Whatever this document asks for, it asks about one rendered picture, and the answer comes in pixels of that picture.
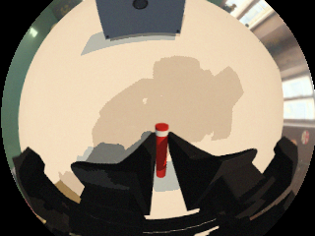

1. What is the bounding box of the red peg with white band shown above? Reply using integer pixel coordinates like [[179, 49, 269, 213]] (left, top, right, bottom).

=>
[[155, 122, 168, 177]]

